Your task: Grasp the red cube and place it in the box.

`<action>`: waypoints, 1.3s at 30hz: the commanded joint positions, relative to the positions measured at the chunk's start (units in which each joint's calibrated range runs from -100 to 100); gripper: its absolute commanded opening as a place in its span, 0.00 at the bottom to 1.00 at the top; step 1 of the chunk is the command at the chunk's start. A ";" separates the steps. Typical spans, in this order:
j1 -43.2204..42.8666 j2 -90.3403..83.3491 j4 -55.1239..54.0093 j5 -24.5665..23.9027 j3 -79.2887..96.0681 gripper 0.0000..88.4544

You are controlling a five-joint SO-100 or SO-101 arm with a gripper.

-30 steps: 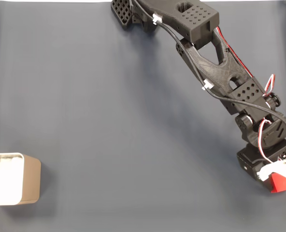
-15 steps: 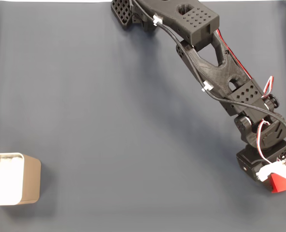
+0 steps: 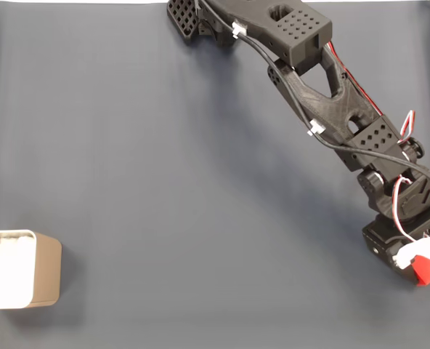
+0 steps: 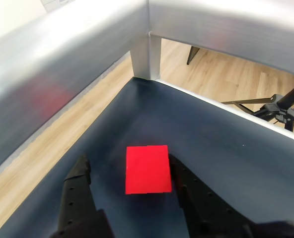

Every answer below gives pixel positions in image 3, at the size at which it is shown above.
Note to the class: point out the grey table mat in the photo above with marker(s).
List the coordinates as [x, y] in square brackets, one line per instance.
[164, 181]

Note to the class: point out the red cube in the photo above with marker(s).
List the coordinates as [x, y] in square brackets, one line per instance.
[429, 270]

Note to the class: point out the beige box with white rim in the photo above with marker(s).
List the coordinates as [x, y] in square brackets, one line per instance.
[48, 270]

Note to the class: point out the camera board on white mount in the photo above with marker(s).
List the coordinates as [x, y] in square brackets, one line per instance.
[423, 249]

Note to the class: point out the white padding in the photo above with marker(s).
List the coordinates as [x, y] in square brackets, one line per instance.
[6, 269]

